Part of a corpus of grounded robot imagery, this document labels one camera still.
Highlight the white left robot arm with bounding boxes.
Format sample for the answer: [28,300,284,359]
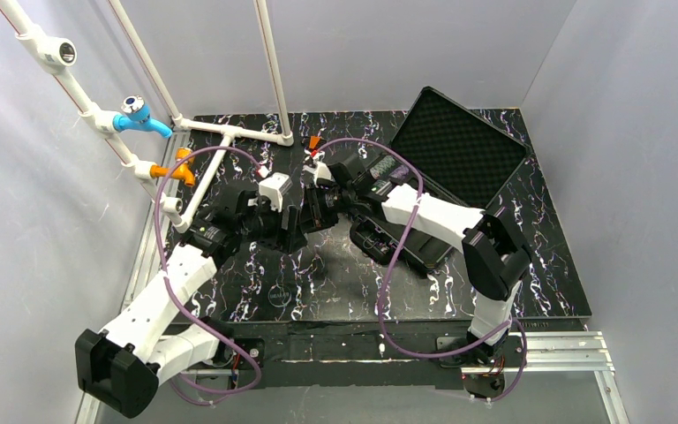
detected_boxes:
[74,189,305,418]

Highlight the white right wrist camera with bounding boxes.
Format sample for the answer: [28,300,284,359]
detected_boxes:
[303,157,335,186]

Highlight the small orange black brush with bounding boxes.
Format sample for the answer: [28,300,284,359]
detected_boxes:
[302,136,326,153]

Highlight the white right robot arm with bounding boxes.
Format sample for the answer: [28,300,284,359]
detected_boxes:
[304,157,531,360]

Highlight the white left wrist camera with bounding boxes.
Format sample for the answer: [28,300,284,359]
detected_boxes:
[258,172,292,212]

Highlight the blue plastic faucet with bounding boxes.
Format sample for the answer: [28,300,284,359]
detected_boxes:
[112,95,173,139]

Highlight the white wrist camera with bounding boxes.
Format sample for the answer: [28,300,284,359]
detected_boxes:
[258,172,292,212]
[303,157,335,186]

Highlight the clear dealer button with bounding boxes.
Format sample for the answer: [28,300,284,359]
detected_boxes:
[267,284,292,308]

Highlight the black poker set case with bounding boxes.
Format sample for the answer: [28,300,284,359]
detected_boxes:
[349,87,531,275]

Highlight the aluminium rail frame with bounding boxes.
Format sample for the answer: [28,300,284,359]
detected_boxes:
[75,131,631,424]

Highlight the purple poker chip stack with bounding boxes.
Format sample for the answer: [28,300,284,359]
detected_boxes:
[388,165,413,184]

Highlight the white pvc pipe frame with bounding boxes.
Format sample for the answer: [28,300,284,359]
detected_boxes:
[0,0,295,234]

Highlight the orange plastic faucet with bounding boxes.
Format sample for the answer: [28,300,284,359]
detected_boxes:
[149,147,198,188]

